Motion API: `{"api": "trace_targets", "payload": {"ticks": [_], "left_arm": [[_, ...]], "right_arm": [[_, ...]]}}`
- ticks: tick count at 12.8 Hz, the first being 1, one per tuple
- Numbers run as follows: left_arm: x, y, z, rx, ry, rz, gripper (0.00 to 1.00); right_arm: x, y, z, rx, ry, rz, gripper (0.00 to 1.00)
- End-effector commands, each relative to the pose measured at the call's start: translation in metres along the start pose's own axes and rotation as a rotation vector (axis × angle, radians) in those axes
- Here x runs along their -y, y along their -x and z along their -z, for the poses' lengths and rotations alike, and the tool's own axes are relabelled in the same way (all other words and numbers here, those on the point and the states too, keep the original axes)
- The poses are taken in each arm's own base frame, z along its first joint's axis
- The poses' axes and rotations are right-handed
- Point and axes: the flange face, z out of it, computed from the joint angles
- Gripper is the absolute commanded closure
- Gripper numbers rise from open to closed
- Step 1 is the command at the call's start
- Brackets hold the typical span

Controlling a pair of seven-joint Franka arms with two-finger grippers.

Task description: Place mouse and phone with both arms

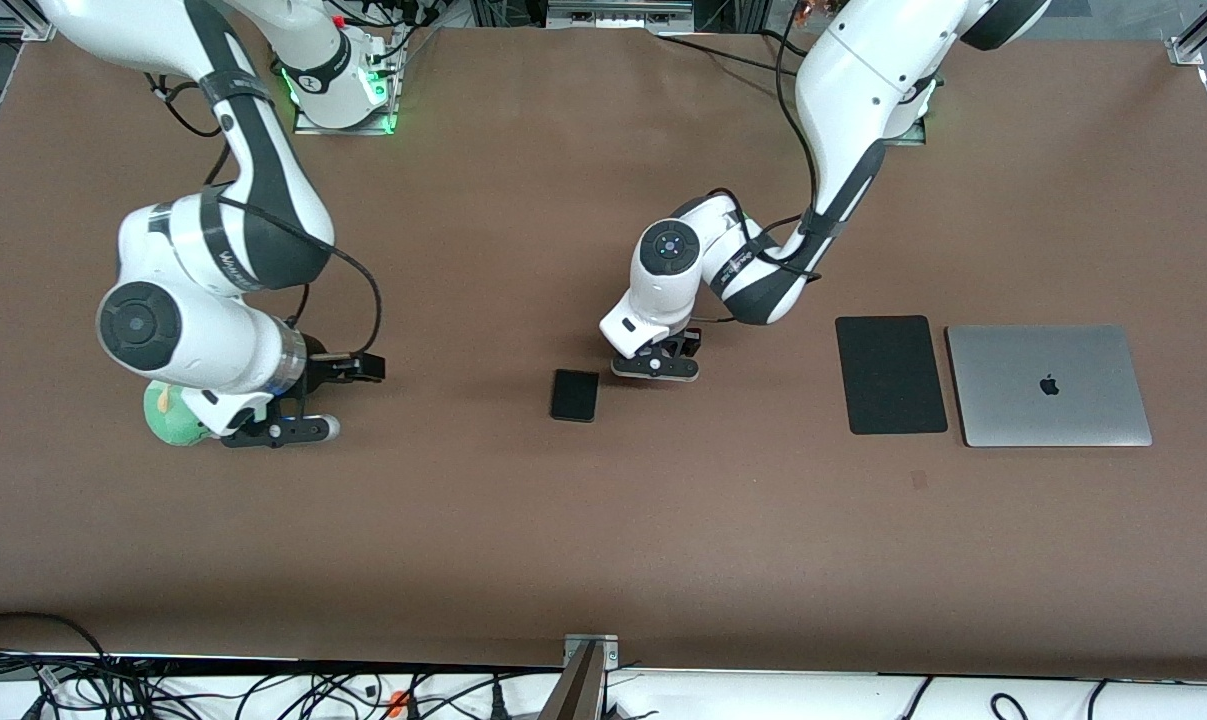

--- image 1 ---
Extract black smartphone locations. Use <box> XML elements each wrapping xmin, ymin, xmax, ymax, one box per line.
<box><xmin>550</xmin><ymin>368</ymin><xmax>601</xmax><ymax>424</ymax></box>

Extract black mouse pad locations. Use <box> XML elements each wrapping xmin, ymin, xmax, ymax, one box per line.
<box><xmin>834</xmin><ymin>315</ymin><xmax>950</xmax><ymax>436</ymax></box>

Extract green plush dinosaur toy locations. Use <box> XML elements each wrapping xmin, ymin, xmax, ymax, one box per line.
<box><xmin>143</xmin><ymin>380</ymin><xmax>216</xmax><ymax>448</ymax></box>

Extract grey control box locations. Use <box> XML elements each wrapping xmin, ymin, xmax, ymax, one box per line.
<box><xmin>545</xmin><ymin>0</ymin><xmax>696</xmax><ymax>31</ymax></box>

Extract silver closed laptop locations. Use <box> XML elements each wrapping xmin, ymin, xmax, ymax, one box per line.
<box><xmin>945</xmin><ymin>323</ymin><xmax>1154</xmax><ymax>448</ymax></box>

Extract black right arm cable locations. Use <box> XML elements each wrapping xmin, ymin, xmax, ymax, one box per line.
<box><xmin>146</xmin><ymin>72</ymin><xmax>386</xmax><ymax>361</ymax></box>

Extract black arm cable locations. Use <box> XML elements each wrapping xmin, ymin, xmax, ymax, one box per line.
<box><xmin>701</xmin><ymin>0</ymin><xmax>846</xmax><ymax>327</ymax></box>
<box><xmin>146</xmin><ymin>72</ymin><xmax>386</xmax><ymax>361</ymax></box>

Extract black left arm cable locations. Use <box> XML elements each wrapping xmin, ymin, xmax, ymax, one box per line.
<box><xmin>701</xmin><ymin>0</ymin><xmax>846</xmax><ymax>327</ymax></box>

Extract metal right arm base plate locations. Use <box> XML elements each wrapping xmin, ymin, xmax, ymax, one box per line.
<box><xmin>293</xmin><ymin>40</ymin><xmax>402</xmax><ymax>136</ymax></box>

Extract black cable on table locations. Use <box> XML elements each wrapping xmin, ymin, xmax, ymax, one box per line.
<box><xmin>656</xmin><ymin>30</ymin><xmax>809</xmax><ymax>83</ymax></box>

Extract black looped floor cable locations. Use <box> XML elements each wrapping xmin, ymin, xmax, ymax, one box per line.
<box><xmin>0</xmin><ymin>611</ymin><xmax>116</xmax><ymax>720</ymax></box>

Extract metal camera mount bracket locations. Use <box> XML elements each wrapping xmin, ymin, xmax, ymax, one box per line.
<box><xmin>538</xmin><ymin>633</ymin><xmax>621</xmax><ymax>720</ymax></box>

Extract aluminium frame profile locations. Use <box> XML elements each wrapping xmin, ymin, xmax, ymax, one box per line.
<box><xmin>0</xmin><ymin>0</ymin><xmax>61</xmax><ymax>43</ymax></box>
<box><xmin>1166</xmin><ymin>0</ymin><xmax>1207</xmax><ymax>67</ymax></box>

